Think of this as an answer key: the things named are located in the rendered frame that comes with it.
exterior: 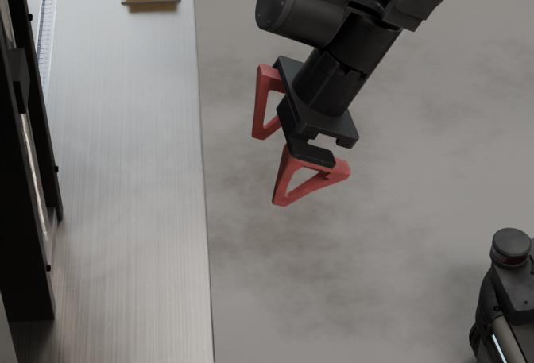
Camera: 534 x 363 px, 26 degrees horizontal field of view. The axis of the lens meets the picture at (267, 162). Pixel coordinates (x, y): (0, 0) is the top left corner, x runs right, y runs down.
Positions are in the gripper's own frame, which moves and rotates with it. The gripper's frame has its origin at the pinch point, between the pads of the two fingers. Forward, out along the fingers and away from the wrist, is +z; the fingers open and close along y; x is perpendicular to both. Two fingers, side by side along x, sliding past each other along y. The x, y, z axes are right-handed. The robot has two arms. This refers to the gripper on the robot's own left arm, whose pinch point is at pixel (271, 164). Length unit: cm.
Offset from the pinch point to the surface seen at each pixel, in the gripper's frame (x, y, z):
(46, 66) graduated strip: -11.1, -39.0, 23.1
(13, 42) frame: -26.0, -7.8, 0.1
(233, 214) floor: 62, -95, 85
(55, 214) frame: -12.8, -10.3, 21.8
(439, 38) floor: 118, -146, 53
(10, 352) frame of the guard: -42, 57, -32
